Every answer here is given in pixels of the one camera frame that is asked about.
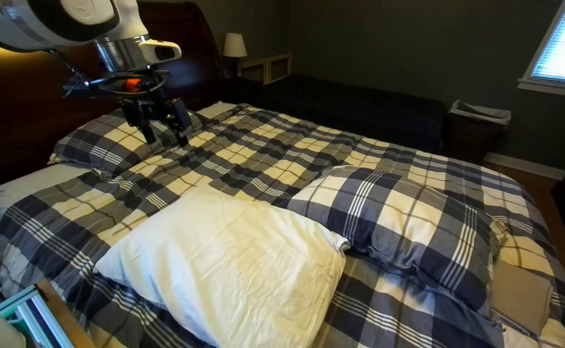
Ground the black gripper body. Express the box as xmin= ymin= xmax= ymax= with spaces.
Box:
xmin=118 ymin=87 xmax=186 ymax=130

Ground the white pillow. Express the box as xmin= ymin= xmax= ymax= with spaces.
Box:
xmin=93 ymin=186 xmax=352 ymax=348

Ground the flat plaid pillow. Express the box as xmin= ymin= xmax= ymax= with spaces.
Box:
xmin=52 ymin=109 xmax=205 ymax=178

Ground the large plaid pillow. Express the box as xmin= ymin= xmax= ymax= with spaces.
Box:
xmin=286 ymin=165 xmax=501 ymax=317

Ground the yellow black plaid bed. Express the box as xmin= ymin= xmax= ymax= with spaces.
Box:
xmin=0 ymin=101 xmax=565 ymax=348

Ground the small table lamp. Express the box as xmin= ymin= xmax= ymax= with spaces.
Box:
xmin=223 ymin=31 xmax=250 ymax=83

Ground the wooden nightstand shelf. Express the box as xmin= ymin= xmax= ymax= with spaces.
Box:
xmin=238 ymin=53 xmax=294 ymax=87

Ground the white bed sheet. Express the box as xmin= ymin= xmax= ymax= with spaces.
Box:
xmin=0 ymin=161 xmax=95 ymax=225

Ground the dark wooden headboard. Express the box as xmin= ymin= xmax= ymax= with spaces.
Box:
xmin=0 ymin=0 xmax=224 ymax=190

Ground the black futon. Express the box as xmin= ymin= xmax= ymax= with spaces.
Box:
xmin=221 ymin=74 xmax=449 ymax=155

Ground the wooden board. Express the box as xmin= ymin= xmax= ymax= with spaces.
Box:
xmin=35 ymin=277 xmax=97 ymax=348

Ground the small bedside table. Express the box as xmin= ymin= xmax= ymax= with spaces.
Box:
xmin=447 ymin=99 xmax=513 ymax=165

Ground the white baseboard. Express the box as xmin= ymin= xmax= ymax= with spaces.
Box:
xmin=484 ymin=151 xmax=565 ymax=184

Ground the beige folded cloth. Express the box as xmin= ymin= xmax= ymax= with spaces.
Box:
xmin=492 ymin=259 xmax=555 ymax=337

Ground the teal green metal frame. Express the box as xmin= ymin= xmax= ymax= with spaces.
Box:
xmin=0 ymin=286 xmax=58 ymax=348

